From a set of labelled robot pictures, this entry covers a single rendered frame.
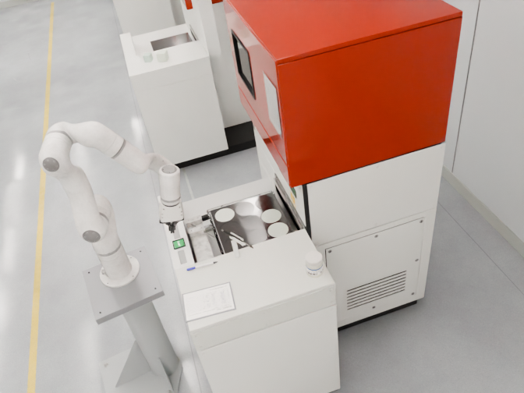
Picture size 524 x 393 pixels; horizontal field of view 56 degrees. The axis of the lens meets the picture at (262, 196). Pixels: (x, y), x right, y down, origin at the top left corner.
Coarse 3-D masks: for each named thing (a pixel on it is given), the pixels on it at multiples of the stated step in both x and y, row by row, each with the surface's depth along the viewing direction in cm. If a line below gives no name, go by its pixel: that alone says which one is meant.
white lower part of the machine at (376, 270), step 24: (408, 216) 248; (432, 216) 253; (336, 240) 242; (360, 240) 247; (384, 240) 253; (408, 240) 259; (336, 264) 253; (360, 264) 259; (384, 264) 265; (408, 264) 272; (336, 288) 265; (360, 288) 272; (384, 288) 279; (408, 288) 286; (360, 312) 286; (384, 312) 298
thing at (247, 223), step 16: (272, 192) 262; (240, 208) 256; (256, 208) 254; (272, 208) 252; (224, 224) 248; (240, 224) 247; (256, 224) 245; (288, 224) 242; (224, 240) 240; (256, 240) 237
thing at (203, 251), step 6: (204, 234) 247; (192, 240) 245; (198, 240) 245; (204, 240) 244; (198, 246) 241; (204, 246) 241; (210, 246) 240; (198, 252) 239; (204, 252) 238; (210, 252) 238; (198, 258) 236; (204, 258) 235; (210, 258) 235
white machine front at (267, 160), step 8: (256, 136) 285; (264, 144) 267; (264, 152) 274; (264, 160) 281; (272, 160) 259; (264, 168) 289; (272, 168) 266; (272, 176) 272; (280, 176) 251; (304, 184) 214; (288, 192) 244; (296, 192) 225; (304, 192) 216; (296, 200) 231; (304, 200) 219; (296, 208) 236; (304, 208) 222; (304, 216) 225; (304, 224) 229
